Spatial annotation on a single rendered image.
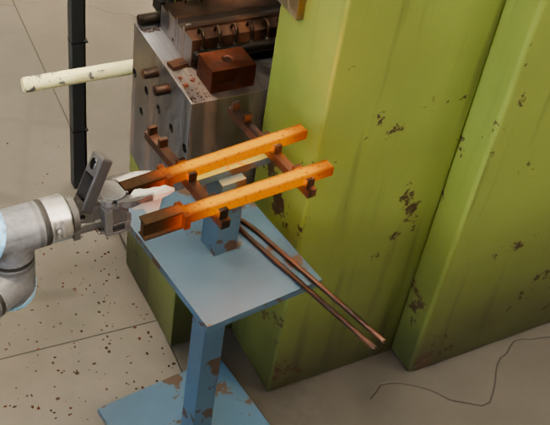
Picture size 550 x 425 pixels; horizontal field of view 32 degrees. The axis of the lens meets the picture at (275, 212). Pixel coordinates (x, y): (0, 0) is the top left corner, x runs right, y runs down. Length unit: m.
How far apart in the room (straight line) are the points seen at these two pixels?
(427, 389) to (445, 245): 0.54
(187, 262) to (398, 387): 1.06
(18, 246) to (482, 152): 1.19
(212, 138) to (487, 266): 0.90
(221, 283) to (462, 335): 1.13
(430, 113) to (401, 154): 0.13
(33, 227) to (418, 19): 0.93
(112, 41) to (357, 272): 1.95
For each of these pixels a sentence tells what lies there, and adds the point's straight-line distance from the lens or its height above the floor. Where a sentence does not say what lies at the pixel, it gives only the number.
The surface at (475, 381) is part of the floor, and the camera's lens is 3.05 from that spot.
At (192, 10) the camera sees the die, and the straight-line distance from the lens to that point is 2.51.
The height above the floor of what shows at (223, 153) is 1.03.
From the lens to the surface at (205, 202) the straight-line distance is 1.85.
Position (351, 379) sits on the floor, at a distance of 2.93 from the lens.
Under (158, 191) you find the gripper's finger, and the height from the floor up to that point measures 1.04.
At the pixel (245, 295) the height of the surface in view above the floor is 0.76.
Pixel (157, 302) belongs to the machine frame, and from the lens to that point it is 2.93.
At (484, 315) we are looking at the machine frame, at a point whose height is 0.18.
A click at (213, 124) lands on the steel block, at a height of 0.84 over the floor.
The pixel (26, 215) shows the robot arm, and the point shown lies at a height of 1.05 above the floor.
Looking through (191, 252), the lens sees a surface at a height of 0.76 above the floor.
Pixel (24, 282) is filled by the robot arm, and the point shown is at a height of 0.91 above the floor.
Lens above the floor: 2.27
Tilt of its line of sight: 42 degrees down
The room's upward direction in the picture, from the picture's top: 10 degrees clockwise
